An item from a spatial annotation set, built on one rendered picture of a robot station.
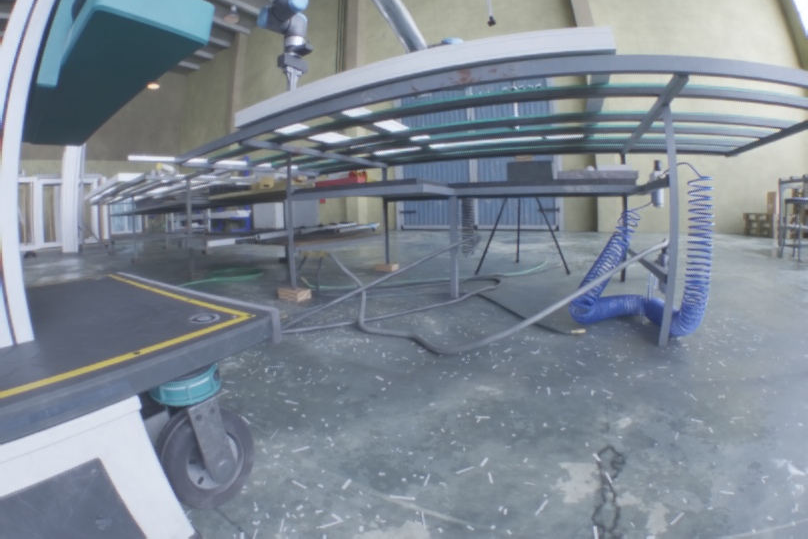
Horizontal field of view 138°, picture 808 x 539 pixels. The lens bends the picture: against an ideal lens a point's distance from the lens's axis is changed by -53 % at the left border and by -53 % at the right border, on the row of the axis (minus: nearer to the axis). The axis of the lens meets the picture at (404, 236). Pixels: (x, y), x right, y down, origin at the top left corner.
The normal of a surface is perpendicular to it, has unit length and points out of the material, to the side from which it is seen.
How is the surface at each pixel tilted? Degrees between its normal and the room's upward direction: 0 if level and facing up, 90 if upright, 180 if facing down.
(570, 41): 90
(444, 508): 0
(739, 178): 90
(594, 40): 90
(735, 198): 90
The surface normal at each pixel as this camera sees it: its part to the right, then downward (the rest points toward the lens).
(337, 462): -0.03, -1.00
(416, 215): -0.48, 0.07
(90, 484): 0.92, 0.00
